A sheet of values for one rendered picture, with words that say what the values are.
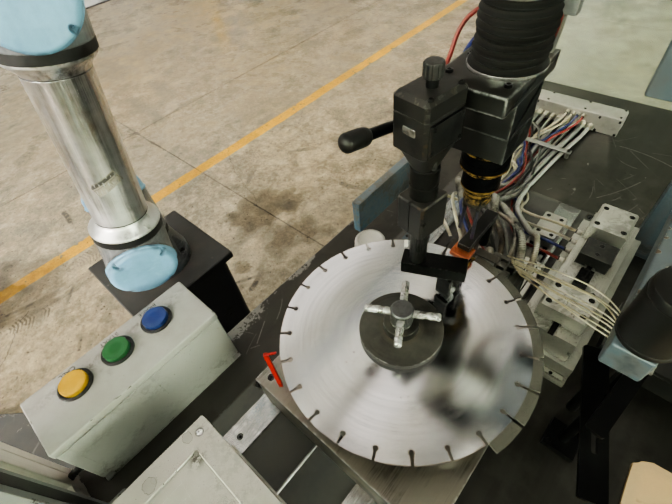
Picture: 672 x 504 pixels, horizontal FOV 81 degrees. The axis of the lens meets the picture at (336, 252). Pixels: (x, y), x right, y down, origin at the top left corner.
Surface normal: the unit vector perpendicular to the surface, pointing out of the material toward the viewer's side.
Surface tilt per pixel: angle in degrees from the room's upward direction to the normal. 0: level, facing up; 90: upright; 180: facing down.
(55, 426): 0
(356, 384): 0
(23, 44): 83
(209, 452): 0
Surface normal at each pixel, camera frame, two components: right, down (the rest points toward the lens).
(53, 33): 0.51, 0.52
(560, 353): -0.65, 0.61
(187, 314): -0.10, -0.65
